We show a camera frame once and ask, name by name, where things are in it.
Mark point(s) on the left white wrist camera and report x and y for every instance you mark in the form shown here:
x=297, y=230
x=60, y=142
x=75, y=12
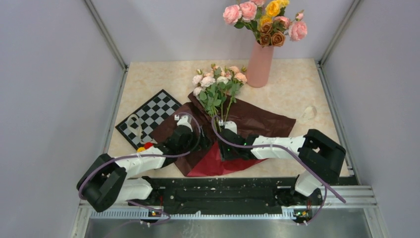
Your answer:
x=184, y=121

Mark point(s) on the red toy block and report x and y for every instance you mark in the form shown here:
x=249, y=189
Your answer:
x=148, y=145

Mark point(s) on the artificial roses in vase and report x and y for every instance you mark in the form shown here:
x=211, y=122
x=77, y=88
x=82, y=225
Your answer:
x=267, y=21

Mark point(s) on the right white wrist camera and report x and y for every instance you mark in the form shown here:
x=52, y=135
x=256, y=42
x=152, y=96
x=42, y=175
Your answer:
x=230, y=125

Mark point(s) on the black white chessboard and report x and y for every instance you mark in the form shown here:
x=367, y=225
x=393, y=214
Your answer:
x=151, y=114

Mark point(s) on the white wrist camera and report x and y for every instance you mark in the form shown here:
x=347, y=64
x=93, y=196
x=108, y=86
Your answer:
x=184, y=121
x=230, y=125

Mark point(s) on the dark red wrapping paper sheet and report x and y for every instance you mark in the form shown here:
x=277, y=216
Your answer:
x=249, y=120

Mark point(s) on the pink ceramic vase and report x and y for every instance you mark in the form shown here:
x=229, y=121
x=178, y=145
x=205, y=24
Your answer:
x=259, y=65

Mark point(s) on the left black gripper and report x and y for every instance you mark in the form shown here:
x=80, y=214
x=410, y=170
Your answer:
x=204, y=143

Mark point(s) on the red paper flower bouquet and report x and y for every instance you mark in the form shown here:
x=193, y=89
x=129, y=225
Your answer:
x=216, y=90

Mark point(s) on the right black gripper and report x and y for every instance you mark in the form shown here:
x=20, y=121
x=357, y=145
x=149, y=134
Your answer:
x=225, y=155

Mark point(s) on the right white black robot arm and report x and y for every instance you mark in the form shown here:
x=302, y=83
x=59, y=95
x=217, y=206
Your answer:
x=321, y=156

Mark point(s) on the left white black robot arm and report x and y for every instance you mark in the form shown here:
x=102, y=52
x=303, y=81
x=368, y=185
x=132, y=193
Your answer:
x=110, y=180

